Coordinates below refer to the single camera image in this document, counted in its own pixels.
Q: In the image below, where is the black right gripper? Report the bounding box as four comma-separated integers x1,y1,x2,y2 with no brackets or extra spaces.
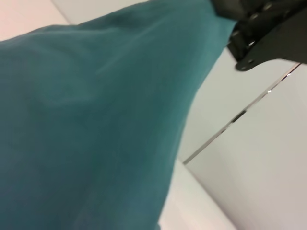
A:
211,0,307,72

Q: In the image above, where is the blue t-shirt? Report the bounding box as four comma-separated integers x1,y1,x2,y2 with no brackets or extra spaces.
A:
0,0,237,230

